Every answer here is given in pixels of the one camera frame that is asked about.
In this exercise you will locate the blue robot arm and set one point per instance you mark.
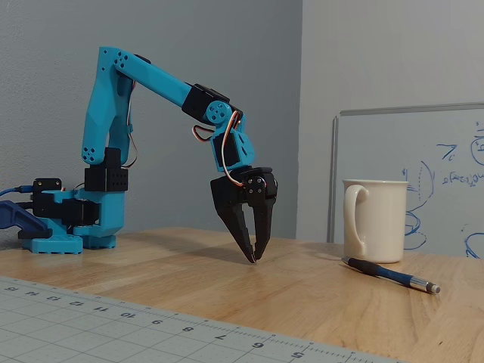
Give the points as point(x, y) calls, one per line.
point(151, 77)

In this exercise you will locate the whiteboard with blue drawings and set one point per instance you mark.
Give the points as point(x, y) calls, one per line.
point(378, 143)

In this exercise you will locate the dark blue pen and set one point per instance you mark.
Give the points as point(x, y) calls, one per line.
point(378, 270)

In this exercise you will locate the dark blue table clamp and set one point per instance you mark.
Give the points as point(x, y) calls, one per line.
point(20, 221)

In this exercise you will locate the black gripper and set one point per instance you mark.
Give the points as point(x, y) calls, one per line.
point(227, 194)

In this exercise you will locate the grey gridded cutting mat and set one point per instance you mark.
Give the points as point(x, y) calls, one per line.
point(94, 332)

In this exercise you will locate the cream ceramic mug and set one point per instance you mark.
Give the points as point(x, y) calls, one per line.
point(382, 219)

